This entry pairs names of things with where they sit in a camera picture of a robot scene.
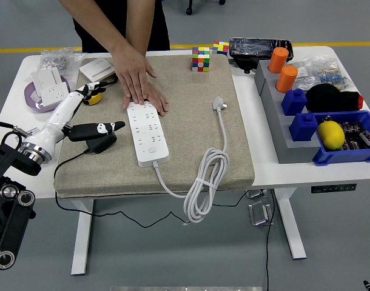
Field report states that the person's right hand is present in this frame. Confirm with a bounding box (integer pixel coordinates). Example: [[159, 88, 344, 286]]
[[111, 42, 157, 105]]

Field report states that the person's left hand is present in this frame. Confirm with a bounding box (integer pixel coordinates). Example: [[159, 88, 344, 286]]
[[123, 81, 169, 117]]

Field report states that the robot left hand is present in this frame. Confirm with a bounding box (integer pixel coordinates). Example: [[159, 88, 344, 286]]
[[21, 81, 126, 154]]

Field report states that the white power strip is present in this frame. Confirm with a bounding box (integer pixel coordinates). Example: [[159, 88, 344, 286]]
[[126, 101, 170, 168]]

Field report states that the black plug adapter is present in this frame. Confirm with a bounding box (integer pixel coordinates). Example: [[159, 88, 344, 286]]
[[85, 133, 118, 155]]

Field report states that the thin black adapter cord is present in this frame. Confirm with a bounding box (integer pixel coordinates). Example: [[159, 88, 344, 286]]
[[53, 147, 248, 228]]

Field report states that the white socket panel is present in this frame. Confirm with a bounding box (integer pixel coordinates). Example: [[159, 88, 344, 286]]
[[40, 81, 72, 107]]

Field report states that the purple tray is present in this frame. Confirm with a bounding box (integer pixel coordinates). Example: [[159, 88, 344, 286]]
[[23, 75, 73, 114]]

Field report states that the grey-brown mat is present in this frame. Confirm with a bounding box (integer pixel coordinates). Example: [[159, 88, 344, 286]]
[[53, 54, 255, 199]]

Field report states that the yellow tape measure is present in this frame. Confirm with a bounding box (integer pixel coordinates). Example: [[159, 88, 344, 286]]
[[82, 92, 104, 106]]

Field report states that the clear bag of metal parts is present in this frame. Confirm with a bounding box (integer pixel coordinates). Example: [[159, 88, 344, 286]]
[[39, 47, 84, 76]]

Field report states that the person's torso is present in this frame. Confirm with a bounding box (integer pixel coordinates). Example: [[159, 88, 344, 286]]
[[72, 0, 171, 54]]

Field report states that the large colourful puzzle cube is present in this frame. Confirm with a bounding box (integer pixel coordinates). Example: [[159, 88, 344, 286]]
[[191, 46, 211, 73]]

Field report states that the small colourful puzzle cube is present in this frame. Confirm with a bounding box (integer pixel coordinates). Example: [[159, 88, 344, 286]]
[[212, 41, 230, 57]]

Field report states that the black office chair base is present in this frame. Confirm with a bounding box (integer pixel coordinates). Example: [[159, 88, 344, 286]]
[[186, 0, 227, 16]]

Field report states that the white table leg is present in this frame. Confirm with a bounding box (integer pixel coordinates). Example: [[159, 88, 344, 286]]
[[274, 187, 307, 261], [70, 198, 95, 276]]

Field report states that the black table control panel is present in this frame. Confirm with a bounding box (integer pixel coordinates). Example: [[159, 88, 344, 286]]
[[311, 183, 357, 194]]

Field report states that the black wrapped box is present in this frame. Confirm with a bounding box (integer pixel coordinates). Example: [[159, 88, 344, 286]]
[[229, 37, 294, 66]]

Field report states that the grey stepped block holder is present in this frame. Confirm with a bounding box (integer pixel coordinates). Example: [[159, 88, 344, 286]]
[[254, 59, 323, 165]]

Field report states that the orange cylinder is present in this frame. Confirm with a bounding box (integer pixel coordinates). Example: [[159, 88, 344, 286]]
[[267, 47, 290, 74], [275, 65, 299, 94]]

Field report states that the blue plastic bin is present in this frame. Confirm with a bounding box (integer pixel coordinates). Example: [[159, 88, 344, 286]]
[[312, 110, 370, 167]]

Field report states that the blue block with knob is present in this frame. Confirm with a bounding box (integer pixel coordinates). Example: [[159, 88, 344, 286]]
[[288, 112, 321, 142], [281, 88, 308, 117]]

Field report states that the clear bag of beige parts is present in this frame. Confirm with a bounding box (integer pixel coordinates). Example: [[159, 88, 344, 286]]
[[289, 58, 340, 90]]

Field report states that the yellow lemon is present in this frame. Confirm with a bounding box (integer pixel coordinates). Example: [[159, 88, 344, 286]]
[[317, 120, 346, 152]]

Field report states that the black fabric bundle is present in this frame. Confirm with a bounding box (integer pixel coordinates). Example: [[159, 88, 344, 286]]
[[305, 84, 360, 113]]

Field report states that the clear bag of blue parts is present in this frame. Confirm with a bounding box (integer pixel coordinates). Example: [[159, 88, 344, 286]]
[[317, 68, 353, 92]]

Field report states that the white switch panel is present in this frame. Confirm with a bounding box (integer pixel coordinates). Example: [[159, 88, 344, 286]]
[[31, 67, 64, 95]]

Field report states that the white double wall switch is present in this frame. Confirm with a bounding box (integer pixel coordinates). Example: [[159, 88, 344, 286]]
[[79, 56, 116, 84]]

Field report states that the white power cord with plug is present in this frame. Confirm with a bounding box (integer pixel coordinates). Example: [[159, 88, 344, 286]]
[[152, 96, 231, 224]]

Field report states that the black floor cable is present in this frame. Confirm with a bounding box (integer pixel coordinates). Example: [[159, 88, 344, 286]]
[[264, 189, 277, 291]]

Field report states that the metal bracket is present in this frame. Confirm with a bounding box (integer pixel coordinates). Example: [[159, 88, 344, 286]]
[[247, 199, 275, 227]]

